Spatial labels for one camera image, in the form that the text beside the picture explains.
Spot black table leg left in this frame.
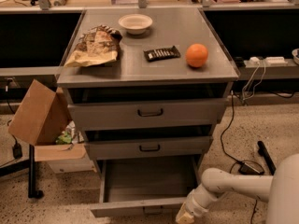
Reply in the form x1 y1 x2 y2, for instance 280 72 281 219
28 146 43 199

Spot black power adapter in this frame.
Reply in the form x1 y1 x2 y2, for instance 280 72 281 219
238 162 264 175

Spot dark snack bar wrapper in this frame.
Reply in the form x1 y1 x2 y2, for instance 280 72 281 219
144 46 180 62

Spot white bowl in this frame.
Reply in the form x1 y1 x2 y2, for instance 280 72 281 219
119 14 152 35

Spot black floor stand leg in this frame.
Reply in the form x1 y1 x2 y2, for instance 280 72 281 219
257 141 276 175

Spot orange fruit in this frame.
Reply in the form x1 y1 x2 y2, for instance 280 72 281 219
185 44 208 68

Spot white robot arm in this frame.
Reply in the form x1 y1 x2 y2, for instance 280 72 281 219
176 154 299 224

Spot grey drawer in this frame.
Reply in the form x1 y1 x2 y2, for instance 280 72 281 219
85 136 212 160
68 98 225 131
91 155 200 217

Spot grey bottom drawer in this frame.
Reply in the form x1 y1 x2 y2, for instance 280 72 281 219
91 155 200 217

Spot grey metal drawer cabinet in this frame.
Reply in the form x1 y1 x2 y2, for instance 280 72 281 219
56 7 240 173

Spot grey top drawer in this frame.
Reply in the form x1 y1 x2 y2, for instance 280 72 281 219
68 98 225 131

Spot white power strip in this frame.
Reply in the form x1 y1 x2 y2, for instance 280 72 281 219
245 57 288 67

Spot grey middle drawer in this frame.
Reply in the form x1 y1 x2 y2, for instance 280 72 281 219
85 136 212 160

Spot brown cardboard box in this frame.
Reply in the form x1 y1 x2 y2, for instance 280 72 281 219
8 79 94 174

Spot black cable on floor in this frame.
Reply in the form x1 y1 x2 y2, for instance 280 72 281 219
220 91 265 224

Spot crumpled chip bag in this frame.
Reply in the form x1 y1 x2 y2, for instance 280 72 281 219
64 25 122 67

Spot small black plug adapter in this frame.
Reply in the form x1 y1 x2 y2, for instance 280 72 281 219
12 143 22 159

